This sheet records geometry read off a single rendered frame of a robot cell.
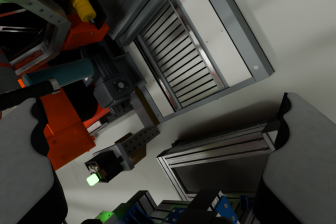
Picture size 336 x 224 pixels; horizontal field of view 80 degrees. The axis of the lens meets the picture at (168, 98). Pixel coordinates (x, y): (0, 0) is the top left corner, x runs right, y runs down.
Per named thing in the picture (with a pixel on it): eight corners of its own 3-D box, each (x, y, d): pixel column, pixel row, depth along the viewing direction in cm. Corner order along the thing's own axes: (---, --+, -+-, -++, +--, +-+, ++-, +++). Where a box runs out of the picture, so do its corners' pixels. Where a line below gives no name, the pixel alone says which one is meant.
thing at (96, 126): (122, 101, 145) (96, 115, 130) (129, 113, 145) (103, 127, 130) (57, 150, 326) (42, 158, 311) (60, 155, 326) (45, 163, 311)
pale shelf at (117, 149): (120, 141, 116) (115, 144, 114) (135, 167, 116) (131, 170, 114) (95, 152, 147) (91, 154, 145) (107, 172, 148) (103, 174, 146)
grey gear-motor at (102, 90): (122, 24, 127) (69, 33, 104) (156, 82, 128) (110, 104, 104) (111, 40, 141) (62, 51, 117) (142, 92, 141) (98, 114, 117)
